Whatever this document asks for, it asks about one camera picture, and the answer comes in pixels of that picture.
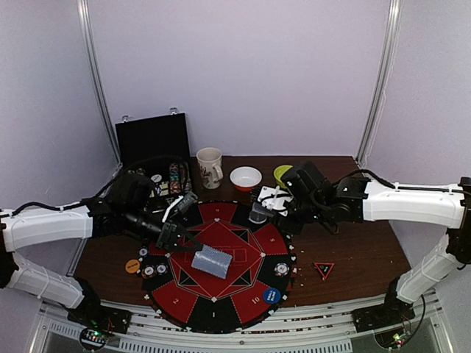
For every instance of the black red triangular marker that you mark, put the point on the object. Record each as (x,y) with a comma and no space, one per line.
(324,269)

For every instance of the blue small blind button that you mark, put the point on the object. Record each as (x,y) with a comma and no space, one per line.
(271,296)

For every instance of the orange big blind button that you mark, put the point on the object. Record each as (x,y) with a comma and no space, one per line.
(132,266)

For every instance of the aluminium frame post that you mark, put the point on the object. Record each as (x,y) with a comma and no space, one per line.
(379,93)
(87,33)

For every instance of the white dealer chip in case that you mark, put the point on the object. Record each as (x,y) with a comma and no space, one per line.
(156,178)

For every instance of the clear dealer button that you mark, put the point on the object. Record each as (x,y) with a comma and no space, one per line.
(256,217)

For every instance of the black poker chip case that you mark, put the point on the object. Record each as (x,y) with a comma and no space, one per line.
(158,145)

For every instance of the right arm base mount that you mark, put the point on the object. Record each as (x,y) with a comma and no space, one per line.
(382,315)

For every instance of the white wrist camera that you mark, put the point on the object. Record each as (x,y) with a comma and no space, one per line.
(268,201)
(180,205)

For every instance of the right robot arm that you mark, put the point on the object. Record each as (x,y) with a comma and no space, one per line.
(364,196)

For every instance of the lime green bowl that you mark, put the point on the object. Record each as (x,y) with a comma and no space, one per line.
(278,172)

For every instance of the grey card deck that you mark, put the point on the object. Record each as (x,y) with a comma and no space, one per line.
(212,261)

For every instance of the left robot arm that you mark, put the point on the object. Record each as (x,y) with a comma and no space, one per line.
(122,209)

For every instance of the white floral ceramic mug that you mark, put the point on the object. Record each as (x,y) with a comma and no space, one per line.
(210,167)

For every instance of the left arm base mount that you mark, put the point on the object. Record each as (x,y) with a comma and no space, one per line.
(101,318)

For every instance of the left aluminium frame post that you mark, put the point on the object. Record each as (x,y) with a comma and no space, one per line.
(87,33)

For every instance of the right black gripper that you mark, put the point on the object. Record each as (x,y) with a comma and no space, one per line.
(285,219)

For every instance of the right aluminium frame post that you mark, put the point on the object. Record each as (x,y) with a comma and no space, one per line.
(379,93)

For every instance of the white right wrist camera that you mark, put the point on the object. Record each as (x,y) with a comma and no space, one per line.
(268,201)

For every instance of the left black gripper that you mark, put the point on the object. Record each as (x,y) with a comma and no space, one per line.
(169,243)

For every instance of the round red black poker mat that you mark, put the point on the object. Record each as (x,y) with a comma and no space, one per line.
(200,302)

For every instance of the white orange bowl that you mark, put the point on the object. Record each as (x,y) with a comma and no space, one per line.
(245,178)

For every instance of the stack of poker chips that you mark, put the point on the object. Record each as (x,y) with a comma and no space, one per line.
(281,269)

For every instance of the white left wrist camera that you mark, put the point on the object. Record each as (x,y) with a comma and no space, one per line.
(180,205)

